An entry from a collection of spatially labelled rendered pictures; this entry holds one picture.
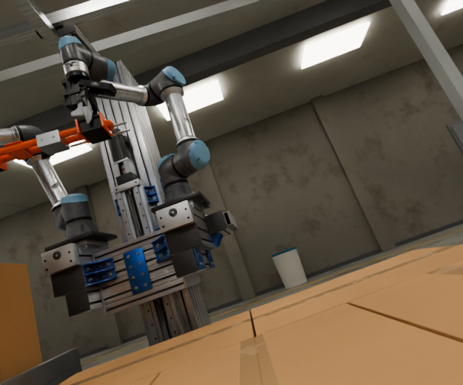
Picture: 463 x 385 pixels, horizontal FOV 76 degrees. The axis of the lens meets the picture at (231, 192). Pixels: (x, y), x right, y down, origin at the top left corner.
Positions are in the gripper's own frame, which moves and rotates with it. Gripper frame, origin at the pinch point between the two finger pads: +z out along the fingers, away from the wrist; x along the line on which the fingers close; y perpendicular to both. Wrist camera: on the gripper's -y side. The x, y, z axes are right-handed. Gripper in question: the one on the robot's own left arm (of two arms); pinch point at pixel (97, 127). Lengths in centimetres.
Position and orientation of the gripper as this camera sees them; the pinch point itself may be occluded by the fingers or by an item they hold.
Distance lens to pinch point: 107.3
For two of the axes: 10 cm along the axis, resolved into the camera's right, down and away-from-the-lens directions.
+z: 3.3, 9.2, -2.3
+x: -0.1, -2.4, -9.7
